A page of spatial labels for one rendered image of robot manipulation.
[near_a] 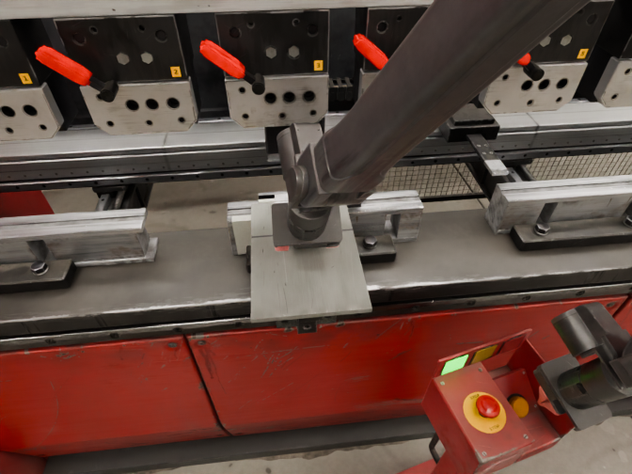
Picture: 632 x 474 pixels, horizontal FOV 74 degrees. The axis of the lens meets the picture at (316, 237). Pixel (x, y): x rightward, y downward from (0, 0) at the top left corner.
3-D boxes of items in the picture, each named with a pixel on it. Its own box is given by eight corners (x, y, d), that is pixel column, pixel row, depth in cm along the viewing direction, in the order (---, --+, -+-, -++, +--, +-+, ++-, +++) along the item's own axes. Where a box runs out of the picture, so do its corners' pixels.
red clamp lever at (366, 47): (362, 36, 54) (411, 81, 58) (356, 24, 56) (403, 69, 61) (352, 47, 54) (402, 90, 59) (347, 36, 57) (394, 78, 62)
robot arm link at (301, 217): (292, 220, 50) (339, 213, 50) (282, 167, 51) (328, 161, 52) (291, 235, 56) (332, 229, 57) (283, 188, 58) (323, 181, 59)
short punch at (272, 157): (268, 165, 75) (263, 116, 68) (268, 158, 76) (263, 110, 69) (323, 161, 75) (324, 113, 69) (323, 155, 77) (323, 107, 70)
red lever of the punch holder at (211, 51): (203, 42, 52) (267, 87, 57) (206, 30, 55) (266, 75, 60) (196, 54, 53) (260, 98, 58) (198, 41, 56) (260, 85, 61)
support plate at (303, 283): (251, 323, 61) (250, 319, 61) (251, 207, 80) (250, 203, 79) (371, 312, 63) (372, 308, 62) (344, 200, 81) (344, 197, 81)
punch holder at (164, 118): (99, 136, 64) (51, 19, 52) (112, 109, 70) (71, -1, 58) (199, 131, 65) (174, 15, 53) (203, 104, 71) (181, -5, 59)
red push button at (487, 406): (480, 428, 72) (486, 419, 69) (466, 406, 75) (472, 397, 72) (499, 420, 73) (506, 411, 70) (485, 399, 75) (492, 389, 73)
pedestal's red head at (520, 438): (464, 485, 76) (493, 450, 63) (419, 403, 86) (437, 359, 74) (553, 447, 80) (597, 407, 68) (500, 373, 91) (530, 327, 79)
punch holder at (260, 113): (231, 129, 65) (213, 13, 53) (233, 102, 71) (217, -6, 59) (327, 123, 66) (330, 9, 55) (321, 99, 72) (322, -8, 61)
